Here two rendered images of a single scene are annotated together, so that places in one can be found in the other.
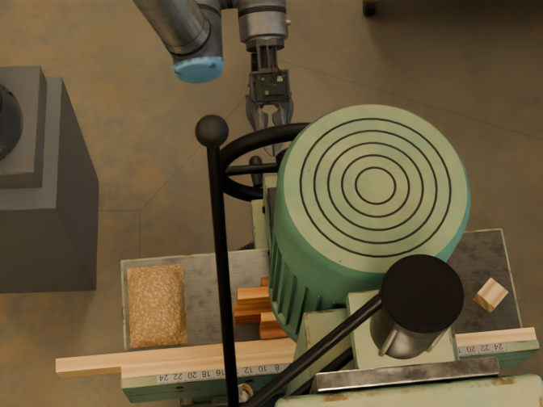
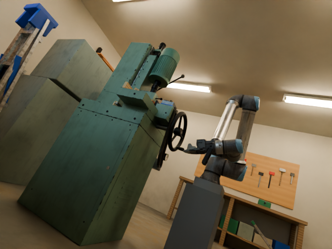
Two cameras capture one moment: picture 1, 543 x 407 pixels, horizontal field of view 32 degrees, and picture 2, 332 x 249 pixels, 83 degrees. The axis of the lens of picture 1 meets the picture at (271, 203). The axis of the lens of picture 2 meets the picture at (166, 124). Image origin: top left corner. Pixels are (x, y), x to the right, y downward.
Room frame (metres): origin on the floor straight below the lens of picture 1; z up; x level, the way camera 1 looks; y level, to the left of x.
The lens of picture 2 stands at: (1.33, -1.11, 0.39)
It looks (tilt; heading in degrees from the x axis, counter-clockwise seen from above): 19 degrees up; 126
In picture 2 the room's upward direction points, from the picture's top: 23 degrees clockwise
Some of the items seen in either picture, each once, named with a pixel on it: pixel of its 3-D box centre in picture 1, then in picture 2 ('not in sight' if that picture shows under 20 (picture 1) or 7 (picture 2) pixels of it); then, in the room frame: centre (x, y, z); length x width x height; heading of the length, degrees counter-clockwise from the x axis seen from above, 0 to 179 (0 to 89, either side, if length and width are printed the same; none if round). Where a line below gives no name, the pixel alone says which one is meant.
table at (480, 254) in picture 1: (317, 284); (153, 116); (0.45, -0.08, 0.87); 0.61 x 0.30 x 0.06; 100
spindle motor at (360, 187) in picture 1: (355, 244); (164, 67); (0.34, -0.09, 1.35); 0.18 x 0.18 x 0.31
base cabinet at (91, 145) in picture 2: not in sight; (98, 171); (0.22, -0.11, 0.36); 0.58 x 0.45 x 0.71; 10
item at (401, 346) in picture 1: (405, 329); (159, 51); (0.20, -0.11, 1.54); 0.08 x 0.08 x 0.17; 10
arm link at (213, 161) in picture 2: not in sight; (216, 164); (0.81, 0.59, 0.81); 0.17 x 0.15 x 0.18; 7
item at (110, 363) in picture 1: (249, 350); not in sight; (0.32, 0.02, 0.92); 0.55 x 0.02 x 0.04; 100
